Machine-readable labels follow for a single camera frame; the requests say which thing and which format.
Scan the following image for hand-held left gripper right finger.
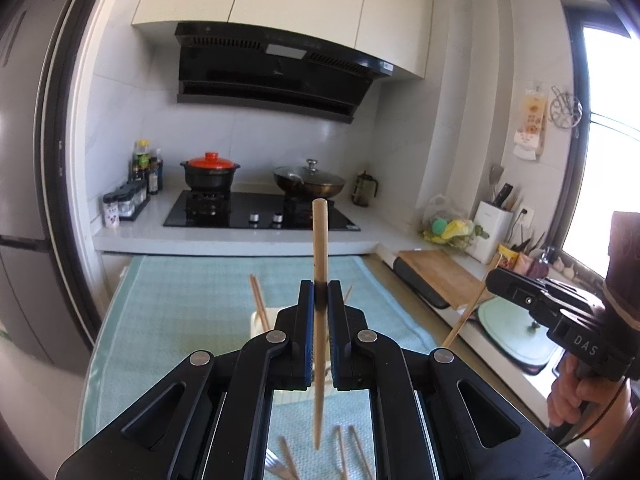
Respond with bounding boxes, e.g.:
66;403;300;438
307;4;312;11
327;280;586;480

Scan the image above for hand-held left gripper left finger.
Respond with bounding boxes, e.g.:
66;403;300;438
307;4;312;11
50;280;316;480

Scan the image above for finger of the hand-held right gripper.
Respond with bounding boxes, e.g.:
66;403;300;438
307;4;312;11
486;266;556;311

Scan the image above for cream plastic utensil holder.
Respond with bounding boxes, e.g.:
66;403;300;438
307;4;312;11
248;306;281;346

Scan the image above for group of wooden chopsticks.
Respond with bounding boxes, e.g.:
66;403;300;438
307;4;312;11
277;425;373;480

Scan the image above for person's right forearm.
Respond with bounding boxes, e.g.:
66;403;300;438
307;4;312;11
585;385;640;466

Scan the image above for person's right hand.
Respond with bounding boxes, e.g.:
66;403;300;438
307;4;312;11
546;352;626;428

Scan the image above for pink soap bottle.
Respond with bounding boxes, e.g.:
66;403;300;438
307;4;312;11
530;247;551;278

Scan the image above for green cutting board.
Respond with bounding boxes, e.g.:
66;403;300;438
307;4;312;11
477;297;563;368

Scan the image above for white knife block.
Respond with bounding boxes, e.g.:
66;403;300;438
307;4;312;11
472;164;518;264

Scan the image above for wooden cutting board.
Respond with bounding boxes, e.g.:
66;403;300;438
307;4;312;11
397;249;496;310

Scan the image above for dark brown garment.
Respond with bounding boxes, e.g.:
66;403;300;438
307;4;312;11
602;210;640;321

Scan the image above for black tray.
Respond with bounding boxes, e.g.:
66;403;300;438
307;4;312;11
392;255;451;310

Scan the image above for light blue mat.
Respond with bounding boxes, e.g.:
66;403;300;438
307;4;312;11
80;255;441;480

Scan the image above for black gas cooktop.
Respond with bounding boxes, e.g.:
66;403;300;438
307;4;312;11
163;190;362;232

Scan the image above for hanging printed towel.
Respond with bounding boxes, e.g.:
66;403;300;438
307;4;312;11
514;87;547;162

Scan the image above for dark wok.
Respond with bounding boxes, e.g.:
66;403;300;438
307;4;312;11
273;167;346;200

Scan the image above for glass french press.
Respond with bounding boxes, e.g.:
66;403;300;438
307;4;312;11
351;171;379;207

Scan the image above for window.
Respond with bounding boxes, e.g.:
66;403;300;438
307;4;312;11
560;0;640;281

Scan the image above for glass wok lid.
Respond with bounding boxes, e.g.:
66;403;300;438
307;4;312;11
274;158;343;183

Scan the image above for black clay pot red lid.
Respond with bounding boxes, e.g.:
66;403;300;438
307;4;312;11
180;152;241;193

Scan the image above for dark sauce bottle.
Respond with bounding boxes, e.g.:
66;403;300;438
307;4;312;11
148;149;164;195

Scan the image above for white label jar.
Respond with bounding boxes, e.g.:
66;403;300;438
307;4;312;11
103;193;121;228

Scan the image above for yellow cap bottle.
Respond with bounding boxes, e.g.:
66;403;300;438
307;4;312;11
132;140;152;182

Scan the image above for black range hood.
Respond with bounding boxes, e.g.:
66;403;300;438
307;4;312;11
174;21;401;125

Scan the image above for grey refrigerator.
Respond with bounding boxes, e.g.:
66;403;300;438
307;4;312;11
0;0;93;376

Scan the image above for hanging wire trivet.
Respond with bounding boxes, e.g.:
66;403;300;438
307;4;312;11
550;86;583;132

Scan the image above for white wall cabinets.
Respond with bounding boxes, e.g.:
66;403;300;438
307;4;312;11
131;0;435;80

